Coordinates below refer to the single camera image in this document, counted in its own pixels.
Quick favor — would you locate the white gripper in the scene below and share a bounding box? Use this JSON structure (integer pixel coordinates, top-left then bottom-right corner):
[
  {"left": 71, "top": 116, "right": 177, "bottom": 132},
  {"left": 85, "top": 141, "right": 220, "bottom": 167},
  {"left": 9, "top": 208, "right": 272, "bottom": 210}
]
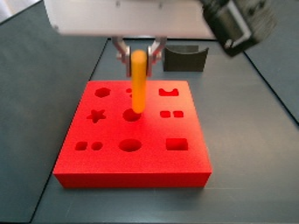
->
[{"left": 43, "top": 0, "right": 214, "bottom": 77}]

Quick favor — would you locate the black curved holder stand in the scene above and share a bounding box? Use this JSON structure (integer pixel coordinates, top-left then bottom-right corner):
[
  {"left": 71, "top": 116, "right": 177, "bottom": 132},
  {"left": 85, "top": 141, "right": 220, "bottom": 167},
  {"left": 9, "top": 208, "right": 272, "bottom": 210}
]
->
[{"left": 163, "top": 45, "right": 210, "bottom": 72}]

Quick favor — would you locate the yellow oval peg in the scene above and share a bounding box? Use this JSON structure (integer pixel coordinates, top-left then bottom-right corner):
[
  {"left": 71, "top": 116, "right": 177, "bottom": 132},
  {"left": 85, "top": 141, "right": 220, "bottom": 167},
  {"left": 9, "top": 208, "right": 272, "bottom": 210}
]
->
[{"left": 131, "top": 50, "right": 147, "bottom": 114}]

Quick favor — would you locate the red shape sorting board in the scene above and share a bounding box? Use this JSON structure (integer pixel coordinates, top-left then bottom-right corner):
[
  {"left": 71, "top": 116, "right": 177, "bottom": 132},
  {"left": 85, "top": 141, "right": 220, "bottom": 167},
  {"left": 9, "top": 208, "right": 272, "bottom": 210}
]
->
[{"left": 54, "top": 80, "right": 213, "bottom": 188}]

